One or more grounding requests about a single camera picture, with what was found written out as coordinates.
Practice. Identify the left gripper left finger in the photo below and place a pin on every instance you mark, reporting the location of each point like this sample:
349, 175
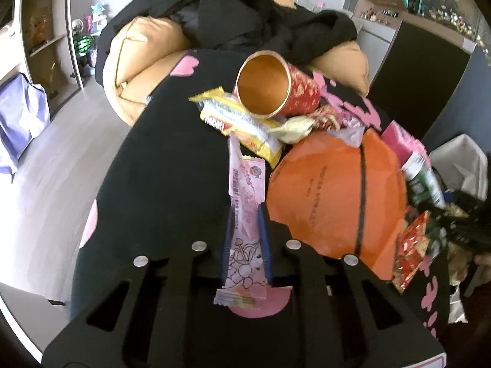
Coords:
141, 318

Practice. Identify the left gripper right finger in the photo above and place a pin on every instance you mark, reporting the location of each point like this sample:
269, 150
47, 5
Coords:
265, 237

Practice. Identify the pink candy wrapper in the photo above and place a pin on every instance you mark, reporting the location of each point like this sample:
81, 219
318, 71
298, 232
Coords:
244, 284

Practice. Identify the red gold paper cup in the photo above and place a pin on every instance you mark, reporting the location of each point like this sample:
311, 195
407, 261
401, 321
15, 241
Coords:
269, 86

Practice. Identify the red snack wrapper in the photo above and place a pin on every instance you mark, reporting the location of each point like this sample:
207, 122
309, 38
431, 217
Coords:
411, 250

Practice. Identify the orange basketball pattern bag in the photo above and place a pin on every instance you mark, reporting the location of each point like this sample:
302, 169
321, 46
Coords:
342, 200

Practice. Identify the pink toy box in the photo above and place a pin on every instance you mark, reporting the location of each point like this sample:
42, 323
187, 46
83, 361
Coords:
403, 143

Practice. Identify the yellow snack wrapper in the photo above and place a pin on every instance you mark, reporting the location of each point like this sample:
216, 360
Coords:
222, 111

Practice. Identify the blue fabric bag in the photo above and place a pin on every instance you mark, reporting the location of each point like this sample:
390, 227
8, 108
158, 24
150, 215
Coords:
24, 116

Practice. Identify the dark blue partition panel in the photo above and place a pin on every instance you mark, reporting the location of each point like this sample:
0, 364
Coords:
434, 89

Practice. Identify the white display shelf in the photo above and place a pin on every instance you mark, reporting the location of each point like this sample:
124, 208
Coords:
49, 54

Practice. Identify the black clothing on sofa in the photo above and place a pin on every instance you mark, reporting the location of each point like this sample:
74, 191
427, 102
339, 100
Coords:
297, 34

